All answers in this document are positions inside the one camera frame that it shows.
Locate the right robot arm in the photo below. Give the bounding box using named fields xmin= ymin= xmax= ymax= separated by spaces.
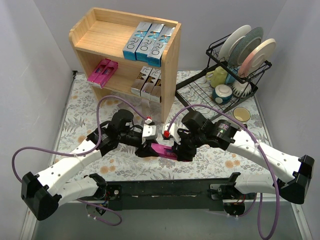
xmin=172 ymin=111 xmax=315 ymax=205

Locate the purple cable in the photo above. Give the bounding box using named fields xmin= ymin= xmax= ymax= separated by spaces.
xmin=167 ymin=104 xmax=280 ymax=240
xmin=11 ymin=94 xmax=152 ymax=227

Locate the pink toothpaste box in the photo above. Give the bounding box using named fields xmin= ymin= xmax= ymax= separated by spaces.
xmin=151 ymin=143 xmax=178 ymax=160
xmin=94 ymin=60 xmax=118 ymax=89
xmin=87 ymin=58 xmax=111 ymax=84

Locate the floral table mat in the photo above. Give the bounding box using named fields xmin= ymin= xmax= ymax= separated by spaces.
xmin=57 ymin=74 xmax=267 ymax=181

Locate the black striped white bowl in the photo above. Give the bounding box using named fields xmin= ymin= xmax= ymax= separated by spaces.
xmin=231 ymin=81 xmax=252 ymax=98

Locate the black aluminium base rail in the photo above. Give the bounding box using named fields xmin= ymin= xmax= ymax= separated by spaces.
xmin=27 ymin=178 xmax=301 ymax=218

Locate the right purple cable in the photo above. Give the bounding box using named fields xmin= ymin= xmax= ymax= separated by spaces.
xmin=167 ymin=104 xmax=280 ymax=240

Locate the cream enamel mug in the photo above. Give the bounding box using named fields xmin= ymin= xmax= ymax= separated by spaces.
xmin=232 ymin=107 xmax=251 ymax=124

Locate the teal spotted bowl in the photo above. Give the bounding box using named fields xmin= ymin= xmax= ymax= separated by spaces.
xmin=212 ymin=84 xmax=233 ymax=105

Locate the wooden two-tier shelf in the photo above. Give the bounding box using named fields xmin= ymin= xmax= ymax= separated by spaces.
xmin=69 ymin=7 xmax=181 ymax=123

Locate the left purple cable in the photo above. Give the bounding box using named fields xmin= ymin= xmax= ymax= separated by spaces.
xmin=11 ymin=94 xmax=152 ymax=227

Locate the blue mug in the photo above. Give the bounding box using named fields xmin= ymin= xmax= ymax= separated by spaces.
xmin=224 ymin=67 xmax=239 ymax=85

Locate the black wire dish rack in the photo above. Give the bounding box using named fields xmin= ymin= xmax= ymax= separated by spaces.
xmin=175 ymin=35 xmax=272 ymax=113

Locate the grey speckled plate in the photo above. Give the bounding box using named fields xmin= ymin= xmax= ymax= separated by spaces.
xmin=227 ymin=27 xmax=264 ymax=68

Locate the silver Protect toothpaste box upright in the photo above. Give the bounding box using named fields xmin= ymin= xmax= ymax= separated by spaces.
xmin=141 ymin=98 xmax=150 ymax=117

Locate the white plate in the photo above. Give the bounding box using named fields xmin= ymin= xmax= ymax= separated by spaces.
xmin=217 ymin=25 xmax=252 ymax=61

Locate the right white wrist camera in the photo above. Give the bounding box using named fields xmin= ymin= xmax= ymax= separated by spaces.
xmin=161 ymin=123 xmax=181 ymax=145

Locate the silver black gold toothpaste box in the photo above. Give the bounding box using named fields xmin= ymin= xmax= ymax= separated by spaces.
xmin=140 ymin=68 xmax=161 ymax=100

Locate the pink and cream plate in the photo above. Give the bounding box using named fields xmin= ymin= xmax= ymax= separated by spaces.
xmin=237 ymin=38 xmax=277 ymax=78

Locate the green mug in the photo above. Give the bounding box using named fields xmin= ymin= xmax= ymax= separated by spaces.
xmin=205 ymin=66 xmax=228 ymax=88

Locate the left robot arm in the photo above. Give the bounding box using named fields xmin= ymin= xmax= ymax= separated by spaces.
xmin=21 ymin=109 xmax=158 ymax=221

